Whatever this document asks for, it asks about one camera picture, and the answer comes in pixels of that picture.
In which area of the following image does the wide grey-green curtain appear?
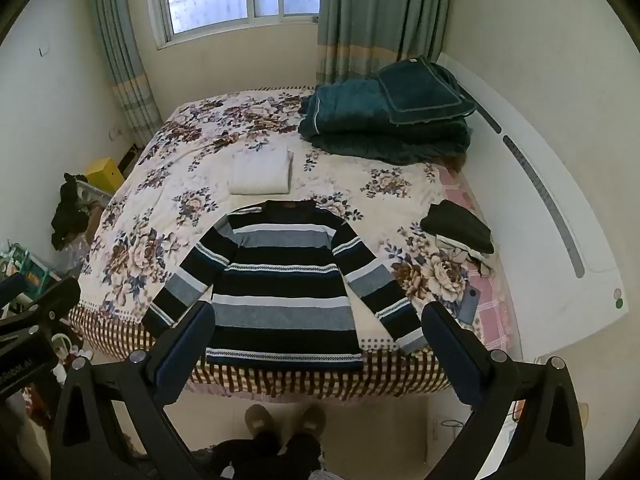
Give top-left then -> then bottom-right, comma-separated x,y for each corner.
317,0 -> 453,86

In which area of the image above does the yellow box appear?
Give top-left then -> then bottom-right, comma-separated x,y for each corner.
84,157 -> 125,195

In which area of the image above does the dark green trimmed pillow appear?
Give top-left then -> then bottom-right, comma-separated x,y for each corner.
376,56 -> 477,126

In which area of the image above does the grey smartphone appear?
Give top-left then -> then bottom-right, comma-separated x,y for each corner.
457,287 -> 482,325

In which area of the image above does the narrow grey-green curtain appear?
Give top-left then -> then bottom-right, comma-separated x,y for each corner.
87,0 -> 163,148

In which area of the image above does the dark green folded quilt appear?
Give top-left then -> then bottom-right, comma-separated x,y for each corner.
298,80 -> 473,166

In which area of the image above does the clear plastic bag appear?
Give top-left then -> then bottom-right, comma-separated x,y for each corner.
65,240 -> 91,276

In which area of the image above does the pink checked sheet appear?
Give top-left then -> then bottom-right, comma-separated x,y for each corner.
435,162 -> 523,351

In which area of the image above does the white headboard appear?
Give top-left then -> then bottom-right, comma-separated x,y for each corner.
435,52 -> 626,361

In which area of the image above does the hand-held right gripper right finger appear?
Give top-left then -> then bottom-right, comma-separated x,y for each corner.
421,301 -> 586,480

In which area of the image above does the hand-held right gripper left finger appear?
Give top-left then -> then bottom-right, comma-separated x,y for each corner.
50,302 -> 216,480

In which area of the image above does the striped knit sweater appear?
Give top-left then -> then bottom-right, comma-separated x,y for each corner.
141,200 -> 428,372

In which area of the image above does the dark folded garment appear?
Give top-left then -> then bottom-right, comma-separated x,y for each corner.
420,200 -> 496,255

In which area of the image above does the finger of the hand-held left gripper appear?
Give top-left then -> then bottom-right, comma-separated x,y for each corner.
0,277 -> 81,346
0,274 -> 27,307

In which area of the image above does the teal storage rack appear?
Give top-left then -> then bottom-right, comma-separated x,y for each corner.
0,240 -> 56,306

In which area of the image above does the white folded garment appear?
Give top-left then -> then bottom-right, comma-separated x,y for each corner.
229,147 -> 293,196

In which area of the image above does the floral blanket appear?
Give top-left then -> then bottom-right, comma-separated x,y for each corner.
70,87 -> 496,356

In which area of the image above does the black crumpled cloth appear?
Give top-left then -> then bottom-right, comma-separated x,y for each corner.
50,172 -> 91,252

